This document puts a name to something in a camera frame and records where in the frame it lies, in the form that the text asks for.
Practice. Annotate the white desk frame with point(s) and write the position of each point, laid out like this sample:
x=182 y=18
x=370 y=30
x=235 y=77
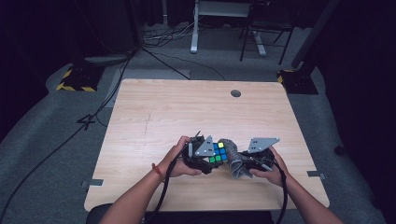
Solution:
x=195 y=31

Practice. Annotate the grey tape strip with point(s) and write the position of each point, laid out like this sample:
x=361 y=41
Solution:
x=95 y=182
x=315 y=174

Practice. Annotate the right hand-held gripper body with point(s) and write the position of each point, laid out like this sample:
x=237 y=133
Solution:
x=261 y=144

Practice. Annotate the person's dark clothing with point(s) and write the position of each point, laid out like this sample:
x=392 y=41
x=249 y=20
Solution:
x=208 y=218

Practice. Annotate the person's left hand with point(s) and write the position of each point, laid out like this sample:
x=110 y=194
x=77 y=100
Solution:
x=180 y=164

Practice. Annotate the flat grey stand foot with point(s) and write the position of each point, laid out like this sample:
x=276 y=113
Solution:
x=107 y=59

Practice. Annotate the grey terry cloth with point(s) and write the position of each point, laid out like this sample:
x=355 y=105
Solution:
x=235 y=157

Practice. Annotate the small dark floor object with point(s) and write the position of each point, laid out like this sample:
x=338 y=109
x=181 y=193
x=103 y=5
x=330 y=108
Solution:
x=340 y=150

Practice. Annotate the red wrist band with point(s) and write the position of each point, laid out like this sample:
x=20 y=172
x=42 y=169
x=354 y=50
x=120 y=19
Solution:
x=158 y=170

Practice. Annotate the multicoloured puzzle cube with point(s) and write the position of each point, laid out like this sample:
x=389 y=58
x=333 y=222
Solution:
x=219 y=152

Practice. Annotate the grey round table grommet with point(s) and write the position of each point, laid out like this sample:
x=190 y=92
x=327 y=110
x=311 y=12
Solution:
x=235 y=93

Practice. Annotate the black yellow striped stand base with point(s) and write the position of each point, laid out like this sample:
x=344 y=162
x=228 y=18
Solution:
x=79 y=79
x=297 y=82

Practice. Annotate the black metal chair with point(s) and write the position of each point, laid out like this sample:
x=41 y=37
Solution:
x=267 y=29

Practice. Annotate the black round stool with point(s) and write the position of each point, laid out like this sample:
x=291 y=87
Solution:
x=95 y=214

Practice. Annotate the slanted dark metal post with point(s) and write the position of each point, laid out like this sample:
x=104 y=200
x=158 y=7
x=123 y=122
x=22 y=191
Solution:
x=311 y=34

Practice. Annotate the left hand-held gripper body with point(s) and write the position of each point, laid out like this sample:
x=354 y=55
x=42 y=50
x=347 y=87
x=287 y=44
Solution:
x=204 y=149

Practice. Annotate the person's right hand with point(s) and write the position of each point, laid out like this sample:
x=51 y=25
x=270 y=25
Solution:
x=274 y=176

